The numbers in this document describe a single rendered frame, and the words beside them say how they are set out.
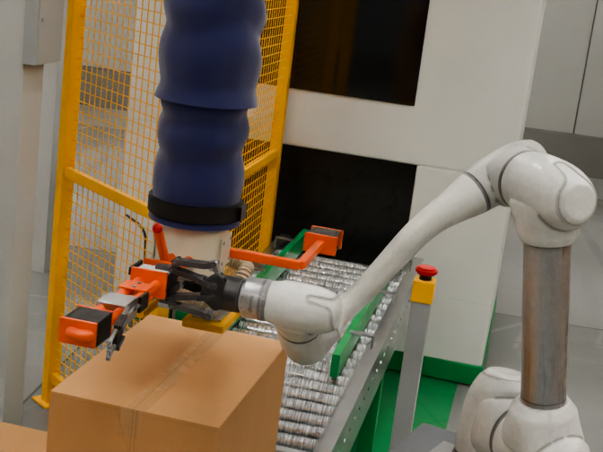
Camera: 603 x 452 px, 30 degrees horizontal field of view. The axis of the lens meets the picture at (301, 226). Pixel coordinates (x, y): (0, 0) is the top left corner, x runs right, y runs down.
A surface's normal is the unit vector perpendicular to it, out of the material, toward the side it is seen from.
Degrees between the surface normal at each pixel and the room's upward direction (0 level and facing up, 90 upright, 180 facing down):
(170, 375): 0
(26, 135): 90
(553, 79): 90
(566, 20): 90
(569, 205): 82
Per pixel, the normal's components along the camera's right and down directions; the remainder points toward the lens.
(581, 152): -0.15, 0.23
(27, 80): 0.97, 0.17
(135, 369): 0.12, -0.96
